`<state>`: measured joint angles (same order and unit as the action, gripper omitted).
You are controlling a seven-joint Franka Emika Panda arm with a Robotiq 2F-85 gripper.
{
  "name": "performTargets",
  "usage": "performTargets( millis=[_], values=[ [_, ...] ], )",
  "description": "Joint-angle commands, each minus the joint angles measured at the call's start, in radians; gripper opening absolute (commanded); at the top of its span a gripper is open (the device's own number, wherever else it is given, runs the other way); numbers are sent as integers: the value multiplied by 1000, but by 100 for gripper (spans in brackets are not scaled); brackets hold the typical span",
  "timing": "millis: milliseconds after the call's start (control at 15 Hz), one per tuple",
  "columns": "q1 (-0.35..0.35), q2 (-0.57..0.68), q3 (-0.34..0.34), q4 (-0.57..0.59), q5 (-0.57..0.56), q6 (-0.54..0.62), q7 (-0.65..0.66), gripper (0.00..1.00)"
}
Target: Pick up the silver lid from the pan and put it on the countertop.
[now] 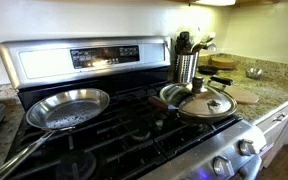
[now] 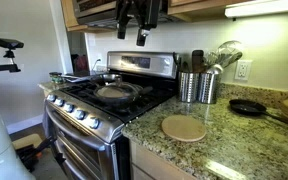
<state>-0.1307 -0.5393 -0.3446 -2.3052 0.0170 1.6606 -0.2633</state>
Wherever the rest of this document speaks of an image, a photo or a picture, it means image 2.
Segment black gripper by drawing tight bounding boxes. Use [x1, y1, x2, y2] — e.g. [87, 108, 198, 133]
[116, 0, 162, 47]

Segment silver round pan lid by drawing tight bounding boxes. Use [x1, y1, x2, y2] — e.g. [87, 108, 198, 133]
[95, 83, 139, 100]

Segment steel pot with lid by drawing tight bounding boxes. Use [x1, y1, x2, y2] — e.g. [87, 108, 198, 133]
[93, 81, 154, 108]

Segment stainless steel skillet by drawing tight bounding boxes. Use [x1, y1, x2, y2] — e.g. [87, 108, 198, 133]
[90, 73, 123, 86]

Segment wooden upper cabinet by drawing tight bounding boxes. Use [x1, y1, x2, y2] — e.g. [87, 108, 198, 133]
[60, 0, 252, 33]

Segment black spatula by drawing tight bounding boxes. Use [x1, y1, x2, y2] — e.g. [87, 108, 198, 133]
[191, 49, 205, 73]

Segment perforated steel utensil holder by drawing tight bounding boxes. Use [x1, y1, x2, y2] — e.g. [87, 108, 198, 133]
[177, 70, 200, 103]
[197, 71, 221, 105]

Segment small glass jar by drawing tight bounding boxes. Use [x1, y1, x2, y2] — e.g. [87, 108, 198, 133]
[48, 71, 64, 85]

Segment silver ladle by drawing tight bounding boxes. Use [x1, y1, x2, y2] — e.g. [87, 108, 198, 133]
[206, 63, 225, 75]

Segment wooden cutting board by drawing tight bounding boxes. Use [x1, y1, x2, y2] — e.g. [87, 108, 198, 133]
[160, 114, 207, 143]

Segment stainless steel gas range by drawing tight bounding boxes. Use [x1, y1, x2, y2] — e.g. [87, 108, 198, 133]
[43, 50, 179, 180]

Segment light wooden base cabinet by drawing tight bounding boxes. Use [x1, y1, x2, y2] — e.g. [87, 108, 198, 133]
[128, 139, 198, 180]

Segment under-cabinet light bar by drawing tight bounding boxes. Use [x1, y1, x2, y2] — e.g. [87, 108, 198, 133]
[224, 0, 288, 19]

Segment small black cast iron skillet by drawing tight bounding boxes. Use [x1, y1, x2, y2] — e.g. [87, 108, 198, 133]
[228, 98, 288, 125]

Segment cardboard piece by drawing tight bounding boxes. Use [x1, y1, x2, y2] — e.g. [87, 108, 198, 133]
[11, 133, 44, 151]

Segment black and orange clamp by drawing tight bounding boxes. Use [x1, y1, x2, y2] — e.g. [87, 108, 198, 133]
[15, 135, 67, 173]

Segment black stereo camera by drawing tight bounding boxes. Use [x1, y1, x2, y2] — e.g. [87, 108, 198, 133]
[0, 37, 25, 51]

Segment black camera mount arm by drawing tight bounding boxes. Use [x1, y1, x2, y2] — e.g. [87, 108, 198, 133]
[0, 49, 22, 74]

